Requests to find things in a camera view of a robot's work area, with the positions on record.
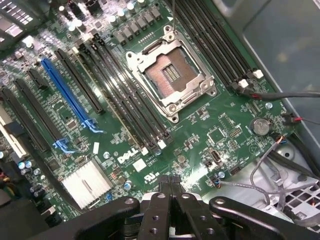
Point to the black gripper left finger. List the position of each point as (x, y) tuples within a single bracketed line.
[(155, 220)]

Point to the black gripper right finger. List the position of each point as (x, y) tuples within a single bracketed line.
[(190, 220)]

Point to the black RAM slot white latch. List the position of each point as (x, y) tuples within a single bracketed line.
[(227, 31), (130, 96), (212, 40), (110, 102)]

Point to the silver finned heatsink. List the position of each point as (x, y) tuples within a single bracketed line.
[(87, 182)]

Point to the green Dell motherboard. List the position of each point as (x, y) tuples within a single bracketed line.
[(200, 130)]

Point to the silver coin cell battery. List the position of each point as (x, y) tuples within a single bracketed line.
[(261, 126)]

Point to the long black expansion slot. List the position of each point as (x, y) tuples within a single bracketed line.
[(22, 120), (80, 82)]

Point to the silver CPU socket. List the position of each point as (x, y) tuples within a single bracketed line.
[(150, 62)]

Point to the black expansion slot blue latch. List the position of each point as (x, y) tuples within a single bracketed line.
[(37, 110)]

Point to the white expansion slot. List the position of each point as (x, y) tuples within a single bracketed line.
[(12, 135)]

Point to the short black expansion slot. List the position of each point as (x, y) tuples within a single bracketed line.
[(37, 78)]

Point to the grey metal PC case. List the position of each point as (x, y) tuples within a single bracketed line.
[(280, 45)]

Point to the thin metal locking lever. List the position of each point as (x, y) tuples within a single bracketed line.
[(173, 17)]

